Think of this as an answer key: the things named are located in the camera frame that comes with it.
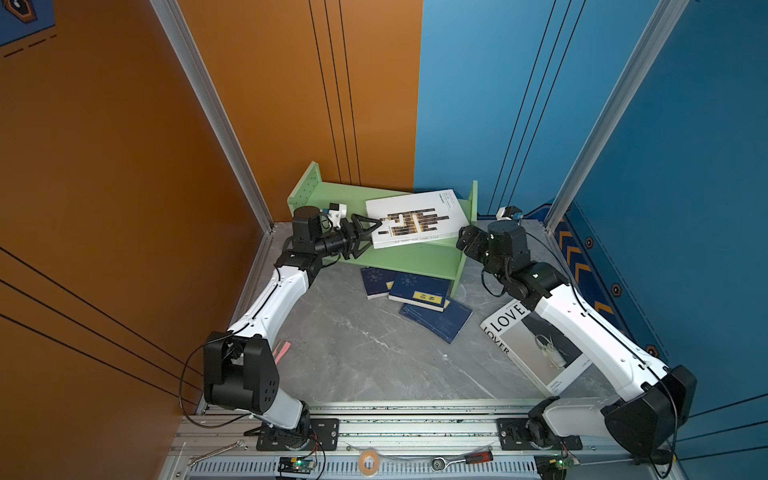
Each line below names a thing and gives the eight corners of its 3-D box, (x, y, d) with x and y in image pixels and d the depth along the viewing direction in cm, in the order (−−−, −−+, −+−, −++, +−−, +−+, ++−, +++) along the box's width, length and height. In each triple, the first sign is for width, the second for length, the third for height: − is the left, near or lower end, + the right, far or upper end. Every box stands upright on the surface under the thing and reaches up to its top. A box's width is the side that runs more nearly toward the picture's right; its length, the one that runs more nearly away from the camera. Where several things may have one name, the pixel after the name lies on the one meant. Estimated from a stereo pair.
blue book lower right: (397, 316, 96) (397, 313, 94) (417, 287, 103) (417, 283, 101) (454, 348, 89) (455, 345, 87) (471, 315, 96) (473, 311, 94)
